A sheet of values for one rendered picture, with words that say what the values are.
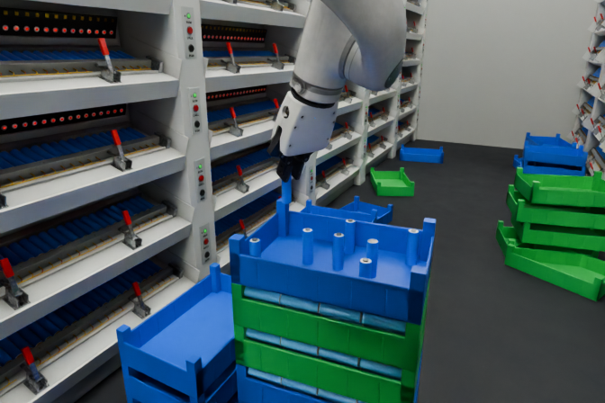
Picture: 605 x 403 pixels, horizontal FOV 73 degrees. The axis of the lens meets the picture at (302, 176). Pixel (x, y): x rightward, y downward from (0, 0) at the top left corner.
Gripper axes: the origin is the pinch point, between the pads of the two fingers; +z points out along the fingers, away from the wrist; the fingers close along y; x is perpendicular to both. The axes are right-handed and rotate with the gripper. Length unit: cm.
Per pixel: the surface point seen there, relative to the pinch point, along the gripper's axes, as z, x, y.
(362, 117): 56, 84, 126
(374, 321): 5.0, -29.7, -3.4
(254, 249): 6.5, -10.1, -12.2
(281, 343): 17.9, -21.5, -11.0
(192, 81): 7.2, 46.3, 2.1
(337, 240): 3.0, -16.0, -0.3
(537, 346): 39, -47, 63
